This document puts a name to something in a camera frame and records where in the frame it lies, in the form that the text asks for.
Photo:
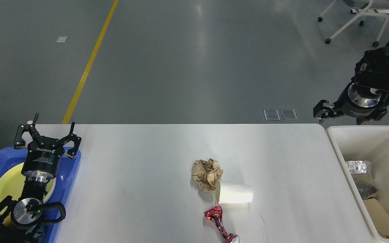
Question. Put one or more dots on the red foil wrapper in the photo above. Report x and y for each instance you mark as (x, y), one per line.
(215, 215)

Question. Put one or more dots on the white paper cup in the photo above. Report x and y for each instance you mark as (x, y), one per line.
(232, 193)

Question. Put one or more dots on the beige plastic bin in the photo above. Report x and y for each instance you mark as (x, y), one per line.
(371, 143)

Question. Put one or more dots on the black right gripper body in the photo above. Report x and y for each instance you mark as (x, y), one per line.
(359, 101)

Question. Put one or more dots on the crumpled brown paper ball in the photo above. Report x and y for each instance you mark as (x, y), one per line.
(206, 173)

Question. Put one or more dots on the white plate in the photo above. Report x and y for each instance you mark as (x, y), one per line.
(49, 190)

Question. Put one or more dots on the brown paper bag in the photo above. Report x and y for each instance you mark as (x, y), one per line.
(379, 216)

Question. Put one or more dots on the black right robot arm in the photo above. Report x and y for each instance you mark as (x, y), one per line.
(373, 71)

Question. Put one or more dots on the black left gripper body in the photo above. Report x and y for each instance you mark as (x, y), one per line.
(42, 161)

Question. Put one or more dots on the yellow plastic plate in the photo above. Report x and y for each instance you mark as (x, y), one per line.
(8, 184)

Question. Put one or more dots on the white rolling chair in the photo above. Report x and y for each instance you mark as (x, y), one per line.
(361, 9)

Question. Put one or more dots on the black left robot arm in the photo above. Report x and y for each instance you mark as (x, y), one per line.
(27, 133)

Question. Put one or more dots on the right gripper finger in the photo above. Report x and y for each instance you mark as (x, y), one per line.
(375, 115)
(324, 110)

